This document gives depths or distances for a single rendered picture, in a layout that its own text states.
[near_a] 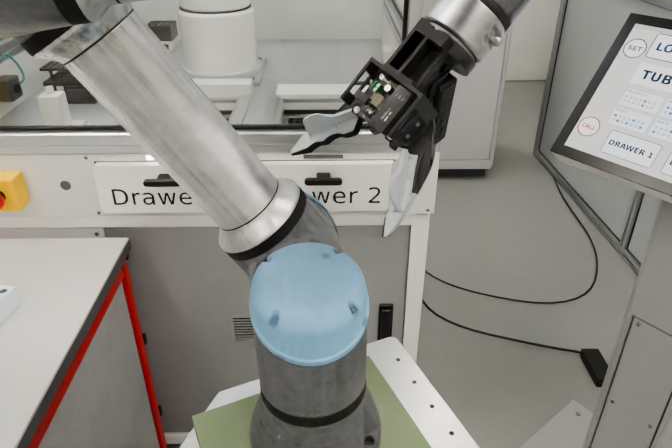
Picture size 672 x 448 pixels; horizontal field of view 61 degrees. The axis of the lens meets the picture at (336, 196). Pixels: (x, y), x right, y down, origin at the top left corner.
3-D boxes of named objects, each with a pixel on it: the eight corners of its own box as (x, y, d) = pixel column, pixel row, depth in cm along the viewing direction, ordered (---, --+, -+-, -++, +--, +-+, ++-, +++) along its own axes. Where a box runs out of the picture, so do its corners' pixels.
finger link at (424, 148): (383, 190, 61) (391, 112, 62) (388, 193, 62) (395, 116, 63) (427, 192, 59) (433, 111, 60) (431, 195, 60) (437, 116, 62)
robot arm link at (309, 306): (261, 428, 56) (248, 322, 50) (253, 335, 68) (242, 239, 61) (380, 409, 58) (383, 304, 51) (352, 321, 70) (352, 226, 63)
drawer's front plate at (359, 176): (393, 211, 120) (395, 163, 114) (254, 212, 119) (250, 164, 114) (392, 206, 121) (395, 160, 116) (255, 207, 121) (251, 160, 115)
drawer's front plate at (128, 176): (242, 212, 119) (237, 164, 114) (102, 213, 119) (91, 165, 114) (243, 208, 121) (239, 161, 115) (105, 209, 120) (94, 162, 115)
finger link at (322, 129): (267, 119, 63) (344, 91, 60) (292, 133, 68) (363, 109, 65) (272, 145, 62) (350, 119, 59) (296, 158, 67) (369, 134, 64)
